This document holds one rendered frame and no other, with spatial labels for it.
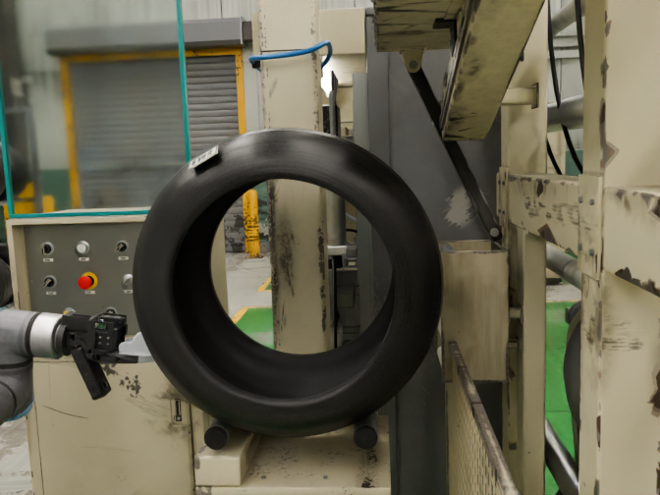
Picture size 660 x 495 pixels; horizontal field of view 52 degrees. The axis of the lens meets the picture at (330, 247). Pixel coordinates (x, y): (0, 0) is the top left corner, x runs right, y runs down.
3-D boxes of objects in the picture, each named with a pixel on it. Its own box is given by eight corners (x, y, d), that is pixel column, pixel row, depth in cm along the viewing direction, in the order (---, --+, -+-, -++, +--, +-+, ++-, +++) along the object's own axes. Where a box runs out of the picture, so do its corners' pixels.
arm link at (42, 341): (28, 362, 133) (52, 349, 142) (53, 365, 132) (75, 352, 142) (30, 318, 131) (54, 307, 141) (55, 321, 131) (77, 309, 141)
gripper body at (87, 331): (116, 323, 131) (55, 317, 132) (114, 366, 132) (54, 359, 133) (131, 314, 139) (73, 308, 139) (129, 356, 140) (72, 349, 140)
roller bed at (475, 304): (434, 357, 173) (433, 241, 169) (494, 357, 172) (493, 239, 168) (442, 382, 153) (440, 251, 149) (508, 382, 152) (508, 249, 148)
